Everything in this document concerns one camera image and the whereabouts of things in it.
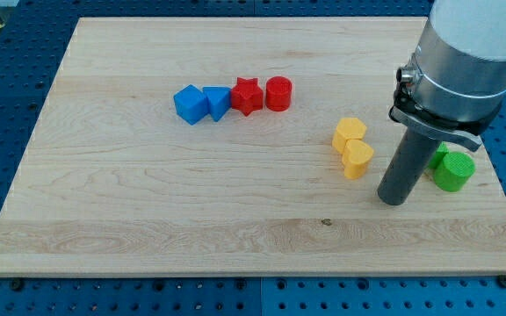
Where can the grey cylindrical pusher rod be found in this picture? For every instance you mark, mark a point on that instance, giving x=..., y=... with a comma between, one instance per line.
x=410, y=160

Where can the blue cube block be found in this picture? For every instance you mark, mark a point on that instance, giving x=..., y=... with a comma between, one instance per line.
x=191, y=104

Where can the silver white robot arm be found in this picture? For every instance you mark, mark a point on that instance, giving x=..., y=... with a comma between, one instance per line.
x=450, y=90

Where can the green block behind rod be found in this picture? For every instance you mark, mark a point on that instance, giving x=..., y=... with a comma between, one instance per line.
x=438, y=156

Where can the yellow heart block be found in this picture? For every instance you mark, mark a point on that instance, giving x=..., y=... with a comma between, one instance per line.
x=356, y=158

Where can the red cylinder block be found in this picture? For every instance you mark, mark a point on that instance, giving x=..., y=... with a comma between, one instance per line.
x=278, y=93

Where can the red star block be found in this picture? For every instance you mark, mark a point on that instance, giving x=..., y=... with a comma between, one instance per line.
x=247, y=96

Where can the green cylinder block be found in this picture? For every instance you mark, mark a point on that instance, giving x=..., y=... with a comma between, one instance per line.
x=453, y=172

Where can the light wooden board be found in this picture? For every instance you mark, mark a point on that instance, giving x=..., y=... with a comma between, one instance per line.
x=113, y=183

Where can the yellow hexagon block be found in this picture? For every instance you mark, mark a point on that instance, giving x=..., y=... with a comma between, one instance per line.
x=347, y=129

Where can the blue triangle block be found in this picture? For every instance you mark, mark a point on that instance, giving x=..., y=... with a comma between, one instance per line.
x=218, y=101

